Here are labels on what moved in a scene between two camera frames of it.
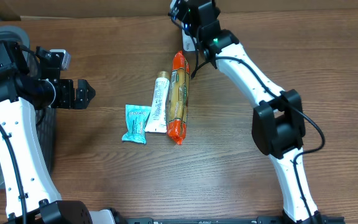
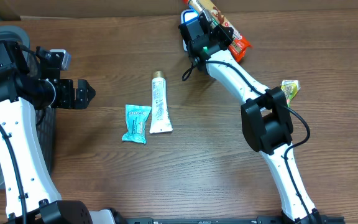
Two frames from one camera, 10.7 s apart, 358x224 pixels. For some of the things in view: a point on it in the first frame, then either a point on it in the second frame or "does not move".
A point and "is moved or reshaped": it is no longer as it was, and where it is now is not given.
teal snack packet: x=136 y=117 does not move
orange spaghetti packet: x=177 y=116 is moved or reshaped
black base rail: x=223 y=220 does not move
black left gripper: x=67 y=93 does not move
